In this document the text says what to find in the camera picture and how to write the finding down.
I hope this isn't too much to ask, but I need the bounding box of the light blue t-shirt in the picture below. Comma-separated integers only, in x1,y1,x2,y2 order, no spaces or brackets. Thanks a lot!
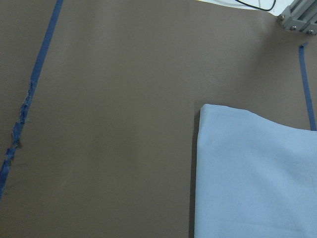
194,104,317,238

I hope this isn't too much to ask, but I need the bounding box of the black cable on white table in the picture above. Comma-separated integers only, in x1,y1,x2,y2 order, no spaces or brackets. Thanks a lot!
233,0,277,11

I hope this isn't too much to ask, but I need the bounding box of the aluminium frame post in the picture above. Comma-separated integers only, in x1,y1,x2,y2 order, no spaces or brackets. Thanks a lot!
277,0,317,36

